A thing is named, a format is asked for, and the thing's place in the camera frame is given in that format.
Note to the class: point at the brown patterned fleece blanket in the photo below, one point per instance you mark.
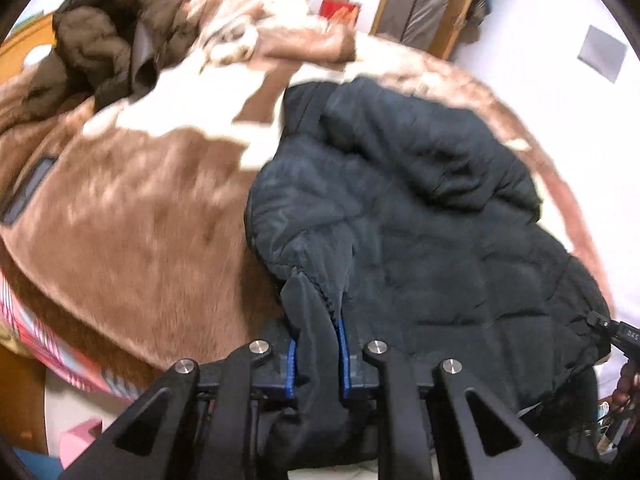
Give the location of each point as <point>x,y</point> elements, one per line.
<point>150,220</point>

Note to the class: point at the red gift box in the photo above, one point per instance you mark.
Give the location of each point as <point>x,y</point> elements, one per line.
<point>339,10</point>

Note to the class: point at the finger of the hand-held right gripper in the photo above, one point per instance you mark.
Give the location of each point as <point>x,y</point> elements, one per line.
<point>602,325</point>

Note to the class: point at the grey wall panel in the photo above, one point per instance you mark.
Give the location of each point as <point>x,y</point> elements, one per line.
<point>602,54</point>

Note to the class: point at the black puffer jacket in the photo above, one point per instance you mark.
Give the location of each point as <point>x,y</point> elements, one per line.
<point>425,240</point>

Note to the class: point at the white mattress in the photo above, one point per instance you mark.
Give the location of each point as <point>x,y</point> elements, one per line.
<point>70,405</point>

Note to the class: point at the brown puffer jacket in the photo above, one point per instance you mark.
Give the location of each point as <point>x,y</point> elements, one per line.
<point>100,35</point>

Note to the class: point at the pink box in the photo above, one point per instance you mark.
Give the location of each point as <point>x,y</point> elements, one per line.
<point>80,442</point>

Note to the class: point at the hanging dark bag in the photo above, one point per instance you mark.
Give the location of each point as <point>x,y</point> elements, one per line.
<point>477,10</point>

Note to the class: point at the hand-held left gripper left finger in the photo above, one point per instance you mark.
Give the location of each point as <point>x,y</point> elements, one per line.
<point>291,370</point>

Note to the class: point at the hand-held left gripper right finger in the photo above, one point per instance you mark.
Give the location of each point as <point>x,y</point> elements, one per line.
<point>344,365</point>

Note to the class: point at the person's right hand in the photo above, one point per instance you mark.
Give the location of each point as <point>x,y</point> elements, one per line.
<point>627,385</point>

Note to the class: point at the grey fabric wardrobe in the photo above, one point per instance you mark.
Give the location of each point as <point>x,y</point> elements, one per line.
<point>430,5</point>

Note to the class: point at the pink striped bed sheet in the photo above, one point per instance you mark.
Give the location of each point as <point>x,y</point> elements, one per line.
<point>55,350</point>

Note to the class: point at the white round object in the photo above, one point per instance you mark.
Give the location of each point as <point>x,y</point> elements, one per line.
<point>37,55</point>

